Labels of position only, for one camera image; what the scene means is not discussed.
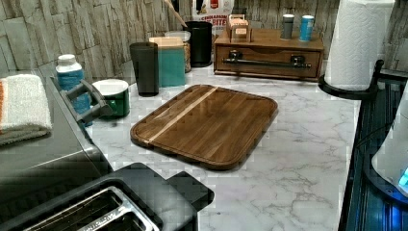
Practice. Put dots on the wooden drawer box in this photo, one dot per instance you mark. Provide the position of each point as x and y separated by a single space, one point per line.
266 55

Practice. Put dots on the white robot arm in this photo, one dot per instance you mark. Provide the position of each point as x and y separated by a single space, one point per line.
391 160

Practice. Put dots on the wooden cutting board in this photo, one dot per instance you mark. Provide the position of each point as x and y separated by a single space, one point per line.
212 126

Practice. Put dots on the teal canister wooden lid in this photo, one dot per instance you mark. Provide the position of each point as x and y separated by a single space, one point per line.
171 58

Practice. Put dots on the glass jar clear lid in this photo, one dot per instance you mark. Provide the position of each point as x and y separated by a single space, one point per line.
185 38

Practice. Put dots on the black utensil holder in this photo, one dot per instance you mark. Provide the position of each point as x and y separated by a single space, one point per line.
201 42

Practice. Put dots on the dark grey tumbler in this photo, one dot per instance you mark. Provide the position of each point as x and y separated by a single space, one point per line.
144 57

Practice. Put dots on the green mug white lid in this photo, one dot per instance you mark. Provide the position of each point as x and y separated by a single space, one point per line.
116 94

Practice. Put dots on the wooden spoon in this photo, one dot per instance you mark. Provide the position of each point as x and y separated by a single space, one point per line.
176 14

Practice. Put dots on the cereal box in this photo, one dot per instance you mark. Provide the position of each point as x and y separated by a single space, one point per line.
212 11

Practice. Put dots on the black two-slot toaster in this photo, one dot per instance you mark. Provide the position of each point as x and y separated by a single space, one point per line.
134 198

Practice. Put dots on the grey spice shaker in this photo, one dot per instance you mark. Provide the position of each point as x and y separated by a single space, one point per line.
287 26

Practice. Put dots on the blue spice shaker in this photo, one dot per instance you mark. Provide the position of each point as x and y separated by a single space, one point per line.
306 27

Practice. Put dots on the blue bottle white cap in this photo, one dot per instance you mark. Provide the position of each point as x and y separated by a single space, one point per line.
70 73

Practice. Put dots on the black paper towel holder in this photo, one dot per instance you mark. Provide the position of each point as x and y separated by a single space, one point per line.
368 93

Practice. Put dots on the folded white striped towel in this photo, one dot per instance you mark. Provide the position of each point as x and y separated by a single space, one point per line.
25 112

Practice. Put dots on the white paper towel roll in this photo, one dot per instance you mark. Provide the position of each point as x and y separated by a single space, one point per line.
357 42

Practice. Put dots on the silver toaster oven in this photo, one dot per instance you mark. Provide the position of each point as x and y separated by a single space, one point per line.
37 170

